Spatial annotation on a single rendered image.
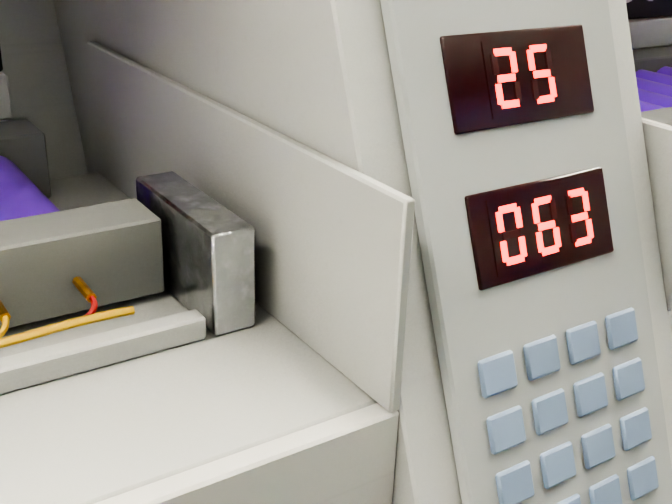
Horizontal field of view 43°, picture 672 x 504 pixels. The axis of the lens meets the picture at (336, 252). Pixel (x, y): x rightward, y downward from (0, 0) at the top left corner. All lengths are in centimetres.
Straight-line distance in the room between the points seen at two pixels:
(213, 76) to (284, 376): 9
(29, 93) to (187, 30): 13
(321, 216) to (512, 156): 5
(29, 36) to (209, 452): 23
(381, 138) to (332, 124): 1
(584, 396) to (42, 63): 25
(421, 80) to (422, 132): 1
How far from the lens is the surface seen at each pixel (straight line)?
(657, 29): 54
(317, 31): 19
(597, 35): 23
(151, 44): 28
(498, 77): 20
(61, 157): 37
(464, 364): 20
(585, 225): 22
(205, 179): 25
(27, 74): 37
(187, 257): 22
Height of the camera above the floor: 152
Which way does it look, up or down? 6 degrees down
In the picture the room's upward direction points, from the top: 10 degrees counter-clockwise
